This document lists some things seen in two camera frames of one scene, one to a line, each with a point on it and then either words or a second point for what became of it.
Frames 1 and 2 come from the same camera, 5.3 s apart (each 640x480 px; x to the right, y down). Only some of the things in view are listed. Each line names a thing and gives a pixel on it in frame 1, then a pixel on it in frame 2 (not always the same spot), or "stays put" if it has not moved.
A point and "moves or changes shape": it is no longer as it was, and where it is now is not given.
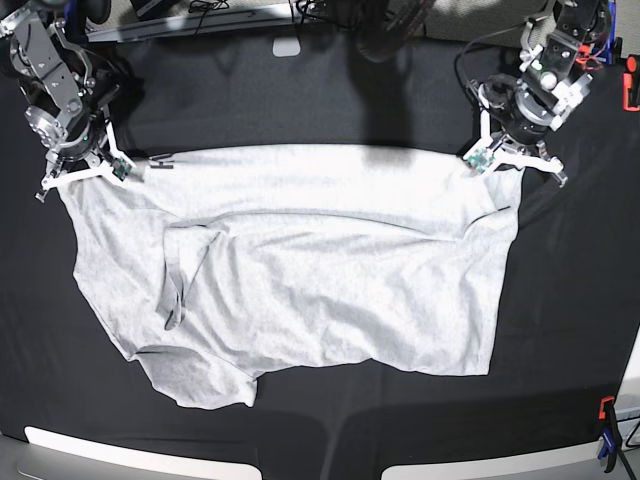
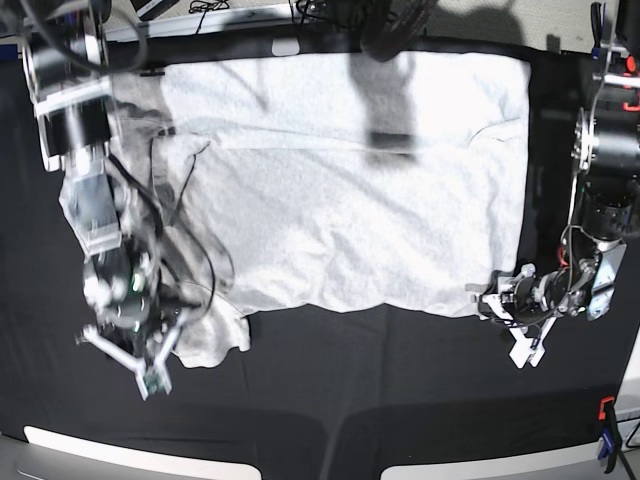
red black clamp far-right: x=631 y=84 stays put
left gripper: x=98 y=166 → x=137 y=323
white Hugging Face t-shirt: x=212 y=266 moves or changes shape
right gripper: x=506 y=149 → x=528 y=302
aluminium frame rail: x=246 y=19 stays put
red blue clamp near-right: x=610 y=433 stays put
